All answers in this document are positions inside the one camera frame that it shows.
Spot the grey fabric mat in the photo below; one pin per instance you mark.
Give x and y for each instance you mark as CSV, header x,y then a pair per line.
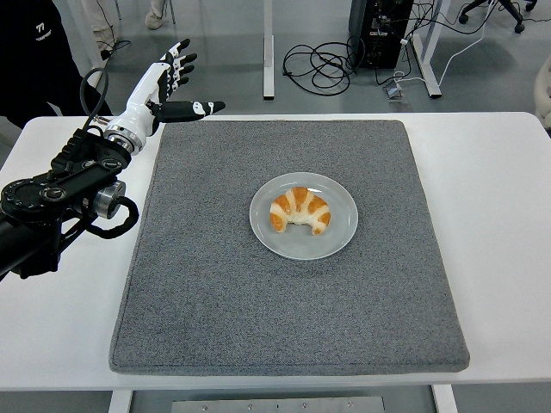
x,y
301,310

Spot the small clear floor device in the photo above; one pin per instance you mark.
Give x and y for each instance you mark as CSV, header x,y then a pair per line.
x,y
395,92

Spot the pale grey round plate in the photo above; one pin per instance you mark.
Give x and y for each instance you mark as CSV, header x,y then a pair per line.
x,y
301,247

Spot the croissant bread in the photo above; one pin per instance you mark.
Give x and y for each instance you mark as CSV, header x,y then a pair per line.
x,y
301,206

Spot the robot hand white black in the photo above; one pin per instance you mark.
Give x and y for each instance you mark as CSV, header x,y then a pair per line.
x,y
140,101

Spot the grey metal plate with screws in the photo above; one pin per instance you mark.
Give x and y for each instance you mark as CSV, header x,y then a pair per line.
x,y
275,405

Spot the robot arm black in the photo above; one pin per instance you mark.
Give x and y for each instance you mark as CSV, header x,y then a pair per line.
x,y
64,185

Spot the person's legs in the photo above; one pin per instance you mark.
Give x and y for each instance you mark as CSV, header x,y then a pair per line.
x,y
155,19

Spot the black computer tower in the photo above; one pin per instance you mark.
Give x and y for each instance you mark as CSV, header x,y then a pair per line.
x,y
383,47

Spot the black office chair base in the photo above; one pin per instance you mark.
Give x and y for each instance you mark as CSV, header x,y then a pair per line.
x,y
512,10

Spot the person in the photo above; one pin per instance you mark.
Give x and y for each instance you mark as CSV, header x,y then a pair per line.
x,y
34,64

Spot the white desk leg with foot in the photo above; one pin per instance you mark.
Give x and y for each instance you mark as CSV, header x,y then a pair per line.
x,y
428,69
268,51

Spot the white table leg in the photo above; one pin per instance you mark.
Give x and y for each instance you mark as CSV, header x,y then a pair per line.
x,y
119,402
445,400

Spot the white curved frame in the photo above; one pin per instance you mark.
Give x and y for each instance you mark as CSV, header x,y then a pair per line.
x,y
539,84

